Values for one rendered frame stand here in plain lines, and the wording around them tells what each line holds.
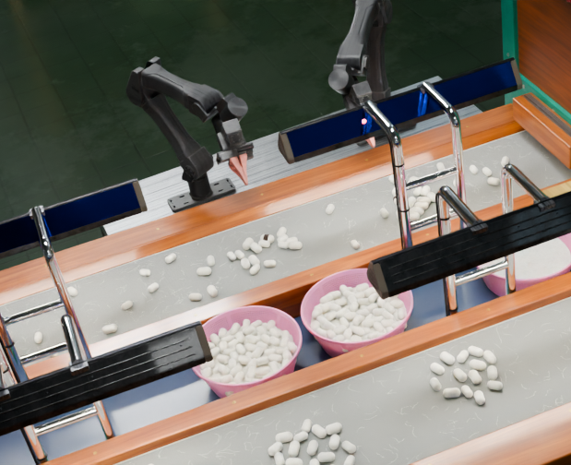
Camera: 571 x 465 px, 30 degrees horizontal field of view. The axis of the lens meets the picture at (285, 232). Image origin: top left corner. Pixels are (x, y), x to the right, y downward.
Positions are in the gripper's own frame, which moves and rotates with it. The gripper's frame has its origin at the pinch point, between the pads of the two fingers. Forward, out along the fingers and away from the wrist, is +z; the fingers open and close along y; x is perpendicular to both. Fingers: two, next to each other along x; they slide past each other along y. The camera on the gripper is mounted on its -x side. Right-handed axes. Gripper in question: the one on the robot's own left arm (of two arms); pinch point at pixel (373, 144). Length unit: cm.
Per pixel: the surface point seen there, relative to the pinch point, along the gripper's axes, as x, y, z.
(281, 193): 9.7, -26.5, 2.5
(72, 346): -68, -89, 39
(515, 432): -58, -12, 83
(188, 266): 2, -58, 15
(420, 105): -32.5, 5.2, 3.8
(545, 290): -36, 15, 56
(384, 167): 8.4, 2.9, 5.0
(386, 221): -3.8, -5.8, 22.3
